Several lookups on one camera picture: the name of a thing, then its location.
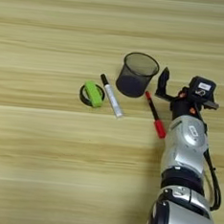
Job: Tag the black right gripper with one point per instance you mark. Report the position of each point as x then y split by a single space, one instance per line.
180 108

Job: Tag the black mesh pen cup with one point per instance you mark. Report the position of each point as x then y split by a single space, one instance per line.
135 82

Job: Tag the white marker with black cap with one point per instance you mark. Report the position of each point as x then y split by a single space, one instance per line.
113 101

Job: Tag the black tape roll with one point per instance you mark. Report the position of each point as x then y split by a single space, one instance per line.
81 97

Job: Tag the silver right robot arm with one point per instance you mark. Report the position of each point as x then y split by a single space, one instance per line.
184 146

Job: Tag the red and black marker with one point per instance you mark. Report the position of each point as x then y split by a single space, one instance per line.
159 129

